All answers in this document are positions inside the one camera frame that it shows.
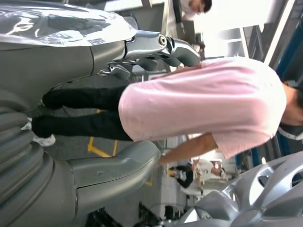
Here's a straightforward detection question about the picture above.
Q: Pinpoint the yellow floor tape square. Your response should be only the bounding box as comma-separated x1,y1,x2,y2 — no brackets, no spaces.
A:
88,109,119,158

